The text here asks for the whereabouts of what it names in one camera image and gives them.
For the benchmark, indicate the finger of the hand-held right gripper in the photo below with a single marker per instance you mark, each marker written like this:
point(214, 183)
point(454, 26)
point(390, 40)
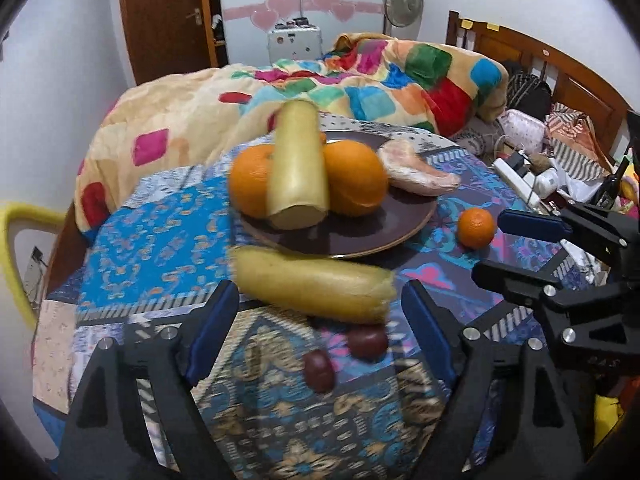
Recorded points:
point(505, 277)
point(535, 225)

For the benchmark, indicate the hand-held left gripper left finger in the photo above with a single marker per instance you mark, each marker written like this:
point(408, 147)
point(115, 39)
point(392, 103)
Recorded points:
point(212, 330)

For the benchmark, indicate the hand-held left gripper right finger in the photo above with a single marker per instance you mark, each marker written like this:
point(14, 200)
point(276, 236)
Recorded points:
point(427, 330)

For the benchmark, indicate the yellow banana piece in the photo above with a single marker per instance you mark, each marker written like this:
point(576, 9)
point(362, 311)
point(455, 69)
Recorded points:
point(297, 165)
point(310, 282)

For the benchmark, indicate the purple round plate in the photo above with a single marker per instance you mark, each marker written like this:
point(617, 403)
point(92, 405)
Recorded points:
point(380, 232)

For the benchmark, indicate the pink papaya slice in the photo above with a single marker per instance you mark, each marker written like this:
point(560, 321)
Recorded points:
point(420, 172)

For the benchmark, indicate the large orange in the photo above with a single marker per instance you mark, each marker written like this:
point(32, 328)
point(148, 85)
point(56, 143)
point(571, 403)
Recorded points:
point(250, 180)
point(355, 177)

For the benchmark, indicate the white handheld device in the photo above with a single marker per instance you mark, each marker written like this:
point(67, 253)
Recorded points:
point(546, 181)

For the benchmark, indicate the white power strip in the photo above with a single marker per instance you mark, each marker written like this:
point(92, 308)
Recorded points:
point(515, 177)

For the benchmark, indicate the small tangerine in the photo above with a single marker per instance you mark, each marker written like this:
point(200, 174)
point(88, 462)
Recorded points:
point(476, 228)

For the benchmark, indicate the dark red date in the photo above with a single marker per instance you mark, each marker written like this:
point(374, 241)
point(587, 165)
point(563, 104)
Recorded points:
point(320, 371)
point(368, 343)

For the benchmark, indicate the dark glass bottle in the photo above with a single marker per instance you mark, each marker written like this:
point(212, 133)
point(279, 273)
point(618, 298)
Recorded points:
point(612, 185)

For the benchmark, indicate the yellow cloth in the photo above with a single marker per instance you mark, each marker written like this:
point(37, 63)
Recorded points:
point(607, 420)

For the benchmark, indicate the blue patterned bedsheet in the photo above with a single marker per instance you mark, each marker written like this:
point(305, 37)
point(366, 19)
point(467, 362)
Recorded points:
point(160, 250)

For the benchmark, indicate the pink patterned bag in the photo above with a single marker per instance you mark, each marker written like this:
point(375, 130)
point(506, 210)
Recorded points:
point(522, 127)

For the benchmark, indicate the striped cloth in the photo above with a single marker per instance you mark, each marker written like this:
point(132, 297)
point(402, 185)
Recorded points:
point(575, 135)

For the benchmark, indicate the black backpack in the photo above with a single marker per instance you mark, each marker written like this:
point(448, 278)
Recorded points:
point(527, 92)

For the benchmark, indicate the wooden bed headboard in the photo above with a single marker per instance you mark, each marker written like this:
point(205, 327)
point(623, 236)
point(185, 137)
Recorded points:
point(580, 75)

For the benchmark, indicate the yellow foam tube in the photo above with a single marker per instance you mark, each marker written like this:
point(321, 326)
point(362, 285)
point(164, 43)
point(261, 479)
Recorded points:
point(10, 240)

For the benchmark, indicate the colourful patchwork blanket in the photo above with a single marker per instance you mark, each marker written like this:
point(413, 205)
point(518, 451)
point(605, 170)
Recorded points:
point(190, 105)

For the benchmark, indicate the standing electric fan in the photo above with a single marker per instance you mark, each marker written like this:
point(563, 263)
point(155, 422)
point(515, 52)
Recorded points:
point(404, 0)

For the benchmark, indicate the white hard case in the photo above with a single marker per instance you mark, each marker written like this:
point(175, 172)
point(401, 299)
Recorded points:
point(295, 42)

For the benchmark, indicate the brown wooden door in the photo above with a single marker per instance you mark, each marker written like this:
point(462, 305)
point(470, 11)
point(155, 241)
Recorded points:
point(160, 15)

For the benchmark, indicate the wooden wardrobe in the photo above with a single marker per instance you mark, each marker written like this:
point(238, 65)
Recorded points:
point(212, 5)

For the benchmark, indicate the white wall socket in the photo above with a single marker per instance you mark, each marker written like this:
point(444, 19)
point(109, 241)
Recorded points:
point(35, 267)

